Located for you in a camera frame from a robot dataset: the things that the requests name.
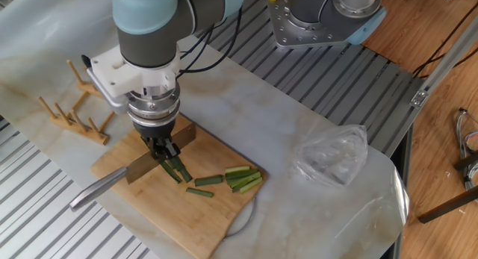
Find clear plastic bag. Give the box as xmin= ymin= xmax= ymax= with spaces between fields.
xmin=293 ymin=124 xmax=370 ymax=188

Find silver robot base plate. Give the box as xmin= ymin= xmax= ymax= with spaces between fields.
xmin=267 ymin=0 xmax=359 ymax=50

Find aluminium frame beam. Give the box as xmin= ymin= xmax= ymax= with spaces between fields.
xmin=384 ymin=12 xmax=478 ymax=157

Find wooden peg rack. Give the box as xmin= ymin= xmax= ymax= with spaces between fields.
xmin=37 ymin=59 xmax=117 ymax=146

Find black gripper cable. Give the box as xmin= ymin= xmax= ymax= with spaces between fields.
xmin=175 ymin=4 xmax=243 ymax=81
xmin=179 ymin=23 xmax=216 ymax=72

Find long green garlic stalk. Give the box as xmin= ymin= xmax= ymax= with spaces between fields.
xmin=140 ymin=137 xmax=194 ymax=185

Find short dark garlic leaf piece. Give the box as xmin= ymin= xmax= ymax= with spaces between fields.
xmin=185 ymin=187 xmax=214 ymax=199
xmin=193 ymin=175 xmax=224 ymax=187

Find dark wooden bar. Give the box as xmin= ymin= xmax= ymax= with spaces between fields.
xmin=417 ymin=184 xmax=478 ymax=225

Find black cables on wood floor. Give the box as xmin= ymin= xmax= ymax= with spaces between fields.
xmin=412 ymin=1 xmax=478 ymax=79

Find coloured wire bundle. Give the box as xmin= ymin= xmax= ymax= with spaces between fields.
xmin=455 ymin=107 xmax=478 ymax=193

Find bamboo cutting board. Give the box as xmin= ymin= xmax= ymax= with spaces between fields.
xmin=90 ymin=113 xmax=268 ymax=259

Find pale green garlic piece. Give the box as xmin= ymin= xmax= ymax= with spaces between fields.
xmin=224 ymin=165 xmax=251 ymax=175
xmin=238 ymin=177 xmax=264 ymax=194

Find marble pattern table mat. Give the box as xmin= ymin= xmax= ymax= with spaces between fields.
xmin=0 ymin=0 xmax=411 ymax=259

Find dark green garlic piece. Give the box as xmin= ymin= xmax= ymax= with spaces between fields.
xmin=231 ymin=178 xmax=255 ymax=194
xmin=225 ymin=169 xmax=260 ymax=181
xmin=226 ymin=172 xmax=262 ymax=188

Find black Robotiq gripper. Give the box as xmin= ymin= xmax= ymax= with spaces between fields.
xmin=132 ymin=118 xmax=182 ymax=163

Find steel cleaver knife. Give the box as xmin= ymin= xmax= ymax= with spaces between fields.
xmin=69 ymin=123 xmax=197 ymax=212

